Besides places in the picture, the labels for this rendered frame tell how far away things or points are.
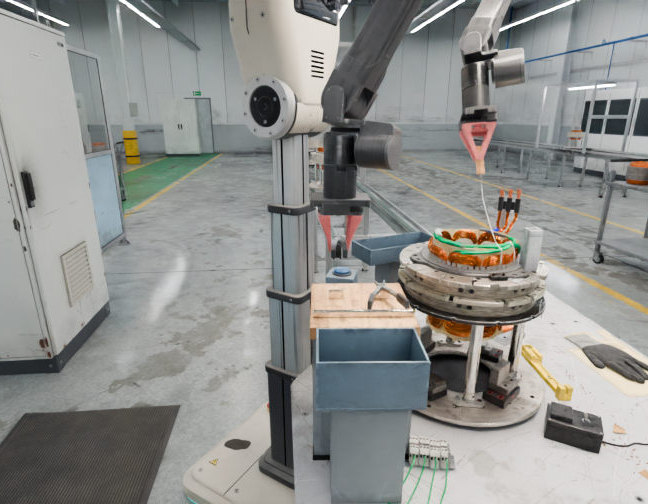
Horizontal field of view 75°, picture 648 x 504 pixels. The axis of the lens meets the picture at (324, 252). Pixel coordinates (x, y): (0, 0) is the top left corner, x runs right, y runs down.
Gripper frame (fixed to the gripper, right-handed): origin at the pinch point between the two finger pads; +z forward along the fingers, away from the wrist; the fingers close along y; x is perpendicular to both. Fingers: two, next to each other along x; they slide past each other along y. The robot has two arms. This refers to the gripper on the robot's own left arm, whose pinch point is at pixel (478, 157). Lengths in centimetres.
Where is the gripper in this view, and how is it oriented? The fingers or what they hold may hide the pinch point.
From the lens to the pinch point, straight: 98.5
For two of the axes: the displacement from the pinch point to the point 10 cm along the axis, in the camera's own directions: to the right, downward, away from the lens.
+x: -9.8, 0.4, 1.9
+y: 1.9, 0.5, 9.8
